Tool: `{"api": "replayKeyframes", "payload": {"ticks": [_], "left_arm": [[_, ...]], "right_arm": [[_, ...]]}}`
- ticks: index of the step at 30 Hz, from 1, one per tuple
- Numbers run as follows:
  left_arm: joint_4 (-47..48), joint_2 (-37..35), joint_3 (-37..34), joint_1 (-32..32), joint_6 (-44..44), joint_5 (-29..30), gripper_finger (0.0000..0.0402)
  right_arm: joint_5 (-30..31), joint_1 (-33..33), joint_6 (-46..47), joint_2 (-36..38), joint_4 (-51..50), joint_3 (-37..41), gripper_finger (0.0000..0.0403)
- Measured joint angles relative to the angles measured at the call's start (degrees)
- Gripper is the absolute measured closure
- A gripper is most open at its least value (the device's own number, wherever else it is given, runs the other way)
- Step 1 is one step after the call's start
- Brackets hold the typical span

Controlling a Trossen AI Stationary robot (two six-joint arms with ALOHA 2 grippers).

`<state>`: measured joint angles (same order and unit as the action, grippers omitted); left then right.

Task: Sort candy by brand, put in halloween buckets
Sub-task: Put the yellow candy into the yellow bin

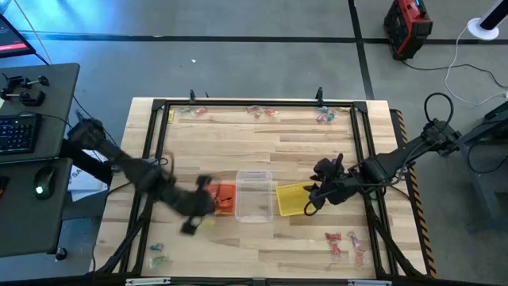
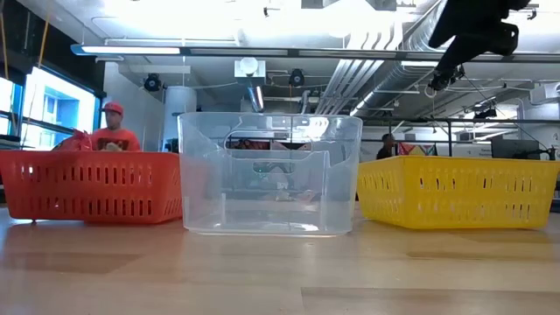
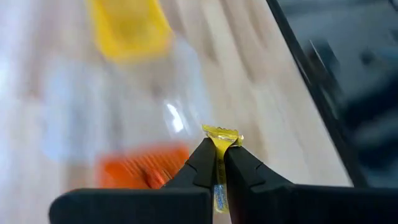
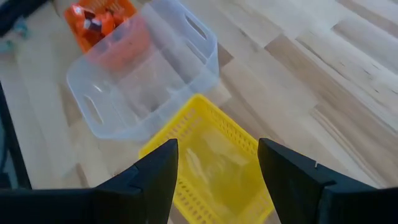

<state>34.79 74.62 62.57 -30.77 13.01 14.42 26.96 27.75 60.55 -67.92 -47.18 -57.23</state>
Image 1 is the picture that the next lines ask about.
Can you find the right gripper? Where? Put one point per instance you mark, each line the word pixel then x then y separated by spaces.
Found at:
pixel 337 186

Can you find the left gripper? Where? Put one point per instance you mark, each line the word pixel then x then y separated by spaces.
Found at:
pixel 190 204

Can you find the teal candy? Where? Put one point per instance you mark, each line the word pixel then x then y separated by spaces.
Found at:
pixel 322 109
pixel 330 116
pixel 156 247

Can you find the purple candy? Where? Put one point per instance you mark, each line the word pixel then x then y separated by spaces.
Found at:
pixel 354 239

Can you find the green candy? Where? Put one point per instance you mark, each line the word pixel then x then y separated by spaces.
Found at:
pixel 184 110
pixel 159 261

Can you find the pink blue candy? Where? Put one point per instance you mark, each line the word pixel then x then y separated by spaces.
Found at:
pixel 320 118

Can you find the orange red candy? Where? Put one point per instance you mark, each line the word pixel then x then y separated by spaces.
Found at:
pixel 359 259

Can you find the pale yellow candy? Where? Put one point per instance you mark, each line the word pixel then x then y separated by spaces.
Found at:
pixel 258 115

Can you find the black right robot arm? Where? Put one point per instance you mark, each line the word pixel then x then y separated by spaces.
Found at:
pixel 397 159

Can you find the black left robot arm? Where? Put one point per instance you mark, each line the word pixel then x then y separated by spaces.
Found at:
pixel 139 175

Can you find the orange plastic basket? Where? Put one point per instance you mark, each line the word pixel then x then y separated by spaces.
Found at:
pixel 222 186

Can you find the yellow plastic basket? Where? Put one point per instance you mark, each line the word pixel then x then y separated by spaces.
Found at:
pixel 289 198

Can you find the clear plastic bin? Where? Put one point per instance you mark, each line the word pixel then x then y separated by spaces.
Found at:
pixel 254 214

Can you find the black yellow hazard strip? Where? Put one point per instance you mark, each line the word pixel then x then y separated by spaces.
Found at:
pixel 425 246

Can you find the white printed cardboard box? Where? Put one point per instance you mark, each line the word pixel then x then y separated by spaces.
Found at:
pixel 83 183

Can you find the black desk support beam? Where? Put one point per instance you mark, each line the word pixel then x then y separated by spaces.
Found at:
pixel 85 161

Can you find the black desk foot knob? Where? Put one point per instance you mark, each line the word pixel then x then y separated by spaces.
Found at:
pixel 60 254

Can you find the black computer mouse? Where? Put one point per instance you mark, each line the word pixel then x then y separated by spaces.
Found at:
pixel 45 180

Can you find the black desk panel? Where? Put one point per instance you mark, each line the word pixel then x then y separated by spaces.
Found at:
pixel 24 222
pixel 59 103

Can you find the red black tool box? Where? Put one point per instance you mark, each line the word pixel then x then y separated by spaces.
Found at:
pixel 409 24

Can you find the black backlit keyboard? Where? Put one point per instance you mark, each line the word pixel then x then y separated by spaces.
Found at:
pixel 18 133

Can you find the black metal C-clamp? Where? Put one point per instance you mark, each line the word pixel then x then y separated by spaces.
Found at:
pixel 24 81
pixel 28 98

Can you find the white-based black pole stand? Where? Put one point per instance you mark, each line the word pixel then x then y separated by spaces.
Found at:
pixel 482 30

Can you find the laptop screen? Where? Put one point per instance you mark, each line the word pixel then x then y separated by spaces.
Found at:
pixel 12 43

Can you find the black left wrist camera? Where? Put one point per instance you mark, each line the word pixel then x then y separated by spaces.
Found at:
pixel 189 228

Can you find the silver metal bracket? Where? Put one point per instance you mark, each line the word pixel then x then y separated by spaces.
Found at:
pixel 147 282
pixel 369 283

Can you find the small black frame clamp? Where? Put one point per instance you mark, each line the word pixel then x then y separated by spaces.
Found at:
pixel 192 96
pixel 319 94

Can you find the black aluminium table frame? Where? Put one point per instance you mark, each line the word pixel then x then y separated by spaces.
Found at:
pixel 278 103

